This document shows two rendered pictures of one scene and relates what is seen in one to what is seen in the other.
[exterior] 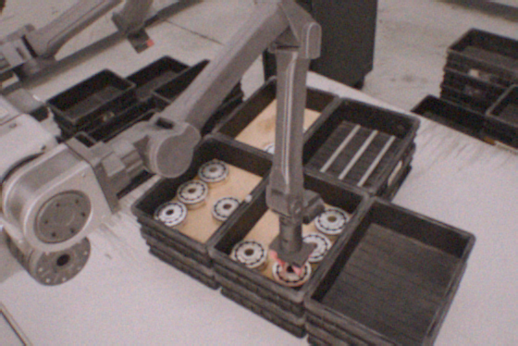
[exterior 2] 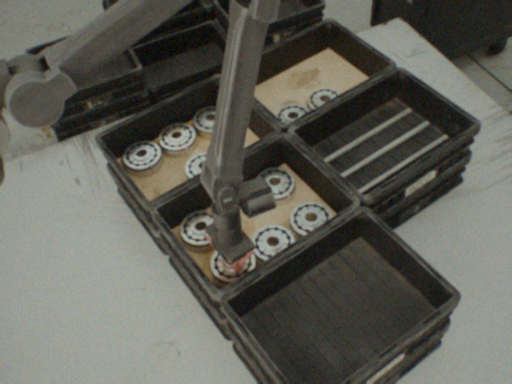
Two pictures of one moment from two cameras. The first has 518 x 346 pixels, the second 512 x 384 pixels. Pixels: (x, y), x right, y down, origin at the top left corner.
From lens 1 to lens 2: 39 cm
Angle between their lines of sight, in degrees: 15
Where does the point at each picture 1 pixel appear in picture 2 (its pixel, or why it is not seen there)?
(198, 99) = (85, 44)
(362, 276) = (314, 295)
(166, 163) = (25, 111)
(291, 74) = (238, 35)
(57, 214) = not seen: outside the picture
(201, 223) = (172, 176)
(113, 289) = (66, 218)
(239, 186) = not seen: hidden behind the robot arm
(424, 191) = (463, 215)
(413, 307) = (354, 353)
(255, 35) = not seen: outside the picture
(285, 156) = (220, 134)
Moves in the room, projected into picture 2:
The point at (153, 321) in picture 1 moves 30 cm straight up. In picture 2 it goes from (90, 266) to (50, 195)
